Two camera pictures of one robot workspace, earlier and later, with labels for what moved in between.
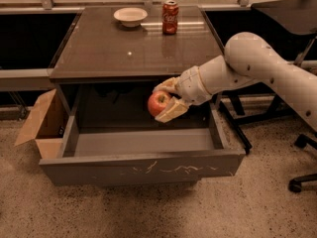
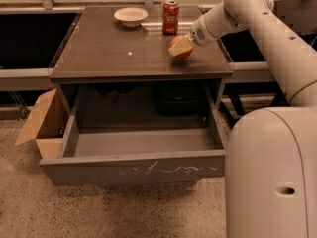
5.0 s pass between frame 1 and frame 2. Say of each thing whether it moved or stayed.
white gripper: moved
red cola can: stayed
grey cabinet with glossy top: stayed
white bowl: stayed
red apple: moved
